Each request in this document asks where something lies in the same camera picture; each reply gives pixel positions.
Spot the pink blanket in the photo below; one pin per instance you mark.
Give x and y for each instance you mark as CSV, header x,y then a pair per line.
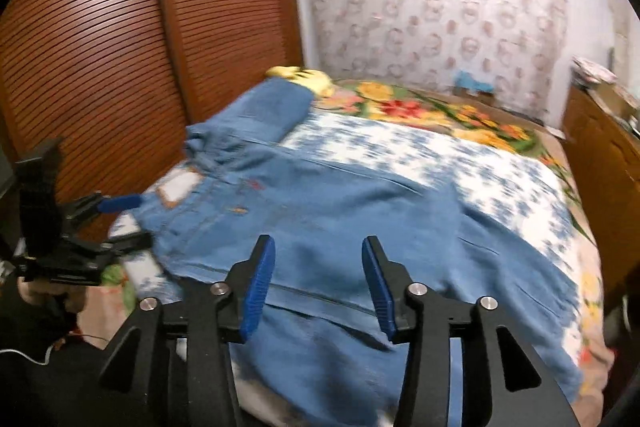
x,y
597,357

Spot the wooden sideboard cabinet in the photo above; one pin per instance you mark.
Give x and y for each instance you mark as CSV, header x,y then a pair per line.
x,y
600,147

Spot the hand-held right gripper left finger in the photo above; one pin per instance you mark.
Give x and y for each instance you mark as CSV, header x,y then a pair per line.
x,y
257,287

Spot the wooden louvred wardrobe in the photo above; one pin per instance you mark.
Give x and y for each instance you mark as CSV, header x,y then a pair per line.
x,y
100,32

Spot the yellow plush toy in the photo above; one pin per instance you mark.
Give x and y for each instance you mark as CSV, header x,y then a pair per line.
x,y
310,79

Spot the folded floral cloth stack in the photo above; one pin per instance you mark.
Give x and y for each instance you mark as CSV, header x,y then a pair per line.
x,y
592,69

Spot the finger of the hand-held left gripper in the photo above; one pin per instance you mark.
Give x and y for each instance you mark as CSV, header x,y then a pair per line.
x,y
125,243
117,203

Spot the blue denim pants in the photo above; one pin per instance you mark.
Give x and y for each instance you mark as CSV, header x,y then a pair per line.
x,y
325,217

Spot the circle-patterned sheer curtain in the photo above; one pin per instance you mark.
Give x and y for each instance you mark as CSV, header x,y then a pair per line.
x,y
425,7

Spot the open cardboard box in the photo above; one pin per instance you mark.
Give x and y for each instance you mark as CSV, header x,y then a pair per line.
x,y
617,99

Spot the blue plastic bag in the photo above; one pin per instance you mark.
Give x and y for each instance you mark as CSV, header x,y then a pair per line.
x,y
472,82

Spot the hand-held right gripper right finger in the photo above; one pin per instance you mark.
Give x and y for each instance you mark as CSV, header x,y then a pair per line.
x,y
380,287

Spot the person's left hand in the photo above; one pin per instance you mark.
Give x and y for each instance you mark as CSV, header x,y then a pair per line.
x,y
30,294

